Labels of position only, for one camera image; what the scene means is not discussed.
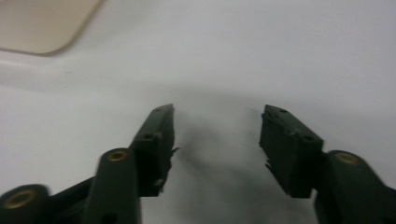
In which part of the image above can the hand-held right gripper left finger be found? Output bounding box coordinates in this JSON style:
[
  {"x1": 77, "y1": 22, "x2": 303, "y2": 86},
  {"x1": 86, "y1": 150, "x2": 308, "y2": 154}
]
[{"x1": 129, "y1": 103, "x2": 181, "y2": 198}]

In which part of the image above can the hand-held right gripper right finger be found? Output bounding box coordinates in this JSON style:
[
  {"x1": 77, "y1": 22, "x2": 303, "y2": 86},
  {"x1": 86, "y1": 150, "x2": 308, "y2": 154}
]
[{"x1": 259, "y1": 104, "x2": 325, "y2": 199}]

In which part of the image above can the beige tray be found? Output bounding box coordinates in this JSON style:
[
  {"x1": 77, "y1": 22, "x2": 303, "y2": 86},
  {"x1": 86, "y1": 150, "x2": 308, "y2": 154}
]
[{"x1": 0, "y1": 0, "x2": 105, "y2": 56}]

